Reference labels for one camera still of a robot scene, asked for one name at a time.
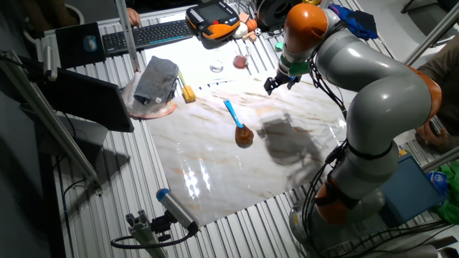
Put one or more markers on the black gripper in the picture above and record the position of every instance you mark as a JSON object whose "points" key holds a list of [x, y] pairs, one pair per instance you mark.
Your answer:
{"points": [[286, 78]]}

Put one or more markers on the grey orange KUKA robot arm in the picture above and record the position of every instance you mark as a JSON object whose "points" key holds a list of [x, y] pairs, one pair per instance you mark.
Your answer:
{"points": [[387, 96]]}

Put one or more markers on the grey folded towel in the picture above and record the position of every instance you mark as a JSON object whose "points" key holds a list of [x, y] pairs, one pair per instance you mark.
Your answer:
{"points": [[156, 79]]}

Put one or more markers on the aluminium frame beam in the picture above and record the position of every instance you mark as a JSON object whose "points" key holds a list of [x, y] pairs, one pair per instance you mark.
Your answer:
{"points": [[443, 160], [69, 150], [430, 36]]}

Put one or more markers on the white printed paper sheets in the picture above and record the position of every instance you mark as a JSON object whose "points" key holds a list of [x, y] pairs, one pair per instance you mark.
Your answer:
{"points": [[193, 61]]}

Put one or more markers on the black filament spool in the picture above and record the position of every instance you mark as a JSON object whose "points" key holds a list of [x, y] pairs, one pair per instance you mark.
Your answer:
{"points": [[272, 12]]}

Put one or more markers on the black computer keyboard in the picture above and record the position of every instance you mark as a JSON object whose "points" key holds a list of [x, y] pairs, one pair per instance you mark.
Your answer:
{"points": [[154, 34]]}

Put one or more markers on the person hand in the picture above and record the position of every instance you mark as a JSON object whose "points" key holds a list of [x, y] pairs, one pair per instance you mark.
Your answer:
{"points": [[428, 138], [134, 17]]}

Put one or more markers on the black flat monitor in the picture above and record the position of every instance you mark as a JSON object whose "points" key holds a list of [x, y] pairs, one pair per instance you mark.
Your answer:
{"points": [[86, 100]]}

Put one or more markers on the grey monitor stand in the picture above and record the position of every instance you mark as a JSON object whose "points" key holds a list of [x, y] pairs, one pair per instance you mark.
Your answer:
{"points": [[89, 138]]}

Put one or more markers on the aluminium frame post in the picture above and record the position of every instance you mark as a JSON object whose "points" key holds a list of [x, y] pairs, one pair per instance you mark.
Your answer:
{"points": [[325, 3], [127, 36]]}

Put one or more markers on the short aluminium profile stand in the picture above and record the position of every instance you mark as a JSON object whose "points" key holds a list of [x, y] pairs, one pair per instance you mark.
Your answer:
{"points": [[143, 236]]}

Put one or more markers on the blue box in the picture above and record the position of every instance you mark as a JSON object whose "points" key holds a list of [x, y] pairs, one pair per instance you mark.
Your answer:
{"points": [[409, 190]]}

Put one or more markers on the glass beaker with red liquid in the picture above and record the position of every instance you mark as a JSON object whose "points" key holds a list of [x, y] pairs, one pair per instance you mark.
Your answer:
{"points": [[240, 61]]}

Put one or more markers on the brown-sleeved forearm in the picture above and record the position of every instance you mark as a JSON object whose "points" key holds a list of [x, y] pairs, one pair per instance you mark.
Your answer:
{"points": [[444, 86]]}

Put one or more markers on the marble pattern mat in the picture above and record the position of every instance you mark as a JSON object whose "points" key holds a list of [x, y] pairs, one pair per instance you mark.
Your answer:
{"points": [[201, 161]]}

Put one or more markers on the black camera clamp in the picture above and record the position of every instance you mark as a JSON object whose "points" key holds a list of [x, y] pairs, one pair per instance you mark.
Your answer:
{"points": [[161, 225]]}

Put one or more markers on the small orange toy basketball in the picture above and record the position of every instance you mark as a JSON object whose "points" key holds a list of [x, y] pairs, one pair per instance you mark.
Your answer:
{"points": [[251, 25]]}

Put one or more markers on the orange black teach pendant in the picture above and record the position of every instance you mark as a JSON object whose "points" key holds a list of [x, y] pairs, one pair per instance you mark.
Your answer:
{"points": [[211, 16]]}

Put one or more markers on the black phone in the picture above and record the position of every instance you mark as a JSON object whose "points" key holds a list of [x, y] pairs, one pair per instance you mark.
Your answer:
{"points": [[434, 128]]}

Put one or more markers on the green cloth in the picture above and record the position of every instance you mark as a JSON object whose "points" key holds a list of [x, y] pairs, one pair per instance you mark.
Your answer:
{"points": [[452, 208]]}

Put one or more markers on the empty clear drinking glass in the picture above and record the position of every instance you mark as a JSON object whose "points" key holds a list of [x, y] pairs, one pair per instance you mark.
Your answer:
{"points": [[216, 66]]}

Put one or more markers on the pinkish wooden block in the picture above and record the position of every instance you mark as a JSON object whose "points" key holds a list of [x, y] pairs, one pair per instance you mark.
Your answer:
{"points": [[244, 17]]}

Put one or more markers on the white toy egg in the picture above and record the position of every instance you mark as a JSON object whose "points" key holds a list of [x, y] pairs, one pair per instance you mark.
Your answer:
{"points": [[240, 31]]}

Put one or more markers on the small blue packet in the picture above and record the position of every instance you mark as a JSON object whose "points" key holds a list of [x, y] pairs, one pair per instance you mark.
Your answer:
{"points": [[437, 179]]}

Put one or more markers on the black camera bracket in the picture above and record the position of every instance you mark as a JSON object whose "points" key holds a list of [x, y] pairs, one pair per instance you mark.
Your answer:
{"points": [[21, 66]]}

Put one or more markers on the black mouse pad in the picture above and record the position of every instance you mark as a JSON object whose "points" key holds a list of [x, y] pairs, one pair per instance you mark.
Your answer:
{"points": [[70, 50]]}

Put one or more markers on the blue computer mouse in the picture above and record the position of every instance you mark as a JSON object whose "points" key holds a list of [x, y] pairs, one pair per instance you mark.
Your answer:
{"points": [[90, 43]]}

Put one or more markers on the orange-rimmed translucent plate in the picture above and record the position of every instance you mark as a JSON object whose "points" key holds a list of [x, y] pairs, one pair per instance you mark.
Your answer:
{"points": [[150, 112]]}

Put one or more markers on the tiny toy soccer ball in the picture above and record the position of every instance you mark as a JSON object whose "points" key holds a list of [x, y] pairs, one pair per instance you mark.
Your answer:
{"points": [[257, 32]]}

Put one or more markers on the shiny gold ball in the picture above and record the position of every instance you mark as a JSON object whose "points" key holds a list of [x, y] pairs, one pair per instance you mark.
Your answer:
{"points": [[312, 1]]}

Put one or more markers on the green wrist mount plate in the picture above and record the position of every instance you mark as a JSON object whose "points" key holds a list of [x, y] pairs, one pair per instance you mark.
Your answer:
{"points": [[299, 69]]}

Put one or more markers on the small yellow object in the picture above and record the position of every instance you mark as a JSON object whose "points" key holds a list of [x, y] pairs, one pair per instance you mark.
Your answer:
{"points": [[403, 153]]}

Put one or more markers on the dark blue cloth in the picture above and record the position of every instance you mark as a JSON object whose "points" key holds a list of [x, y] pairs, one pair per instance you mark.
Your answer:
{"points": [[358, 25]]}

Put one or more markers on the light wooden block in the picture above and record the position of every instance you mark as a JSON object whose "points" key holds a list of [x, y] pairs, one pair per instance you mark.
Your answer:
{"points": [[250, 36]]}

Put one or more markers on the silver camera with blue cap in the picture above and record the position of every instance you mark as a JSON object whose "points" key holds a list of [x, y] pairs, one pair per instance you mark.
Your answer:
{"points": [[177, 209]]}

